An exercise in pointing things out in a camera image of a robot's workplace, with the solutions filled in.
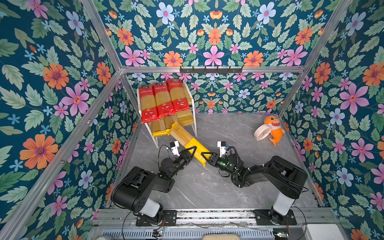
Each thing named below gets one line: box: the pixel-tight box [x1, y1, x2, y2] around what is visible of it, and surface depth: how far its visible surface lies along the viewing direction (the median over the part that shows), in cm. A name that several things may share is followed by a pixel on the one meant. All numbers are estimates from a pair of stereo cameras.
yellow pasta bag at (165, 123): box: [159, 114, 178, 134], surface depth 91 cm
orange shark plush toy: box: [264, 115, 286, 147], surface depth 104 cm
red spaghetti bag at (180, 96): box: [167, 78, 192, 113], surface depth 83 cm
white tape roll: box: [254, 124, 272, 141], surface depth 100 cm
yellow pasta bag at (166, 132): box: [152, 129, 171, 138], surface depth 88 cm
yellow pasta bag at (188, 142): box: [166, 121, 211, 167], surface depth 82 cm
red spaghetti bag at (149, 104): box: [139, 85, 160, 124], surface depth 78 cm
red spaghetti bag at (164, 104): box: [153, 82, 176, 119], surface depth 80 cm
